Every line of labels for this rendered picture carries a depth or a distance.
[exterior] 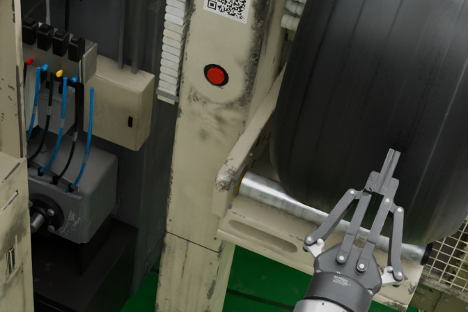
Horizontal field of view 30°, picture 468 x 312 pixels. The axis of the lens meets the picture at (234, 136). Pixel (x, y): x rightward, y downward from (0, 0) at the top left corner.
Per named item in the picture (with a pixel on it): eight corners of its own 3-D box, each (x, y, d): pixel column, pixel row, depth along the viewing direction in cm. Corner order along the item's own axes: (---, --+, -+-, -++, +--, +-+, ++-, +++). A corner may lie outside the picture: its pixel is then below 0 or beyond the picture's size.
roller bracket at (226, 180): (208, 215, 152) (214, 176, 146) (285, 87, 180) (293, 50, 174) (225, 222, 152) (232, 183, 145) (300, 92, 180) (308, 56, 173)
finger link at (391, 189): (379, 209, 109) (401, 217, 108) (391, 177, 111) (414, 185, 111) (377, 214, 110) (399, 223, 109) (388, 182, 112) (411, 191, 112)
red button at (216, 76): (205, 81, 148) (207, 67, 146) (209, 74, 150) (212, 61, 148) (221, 86, 148) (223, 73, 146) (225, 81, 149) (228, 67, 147)
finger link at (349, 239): (342, 278, 106) (331, 274, 107) (369, 203, 112) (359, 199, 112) (346, 264, 103) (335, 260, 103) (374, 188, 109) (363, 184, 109)
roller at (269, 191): (240, 166, 151) (244, 168, 155) (230, 190, 150) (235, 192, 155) (434, 241, 144) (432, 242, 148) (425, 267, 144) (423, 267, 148)
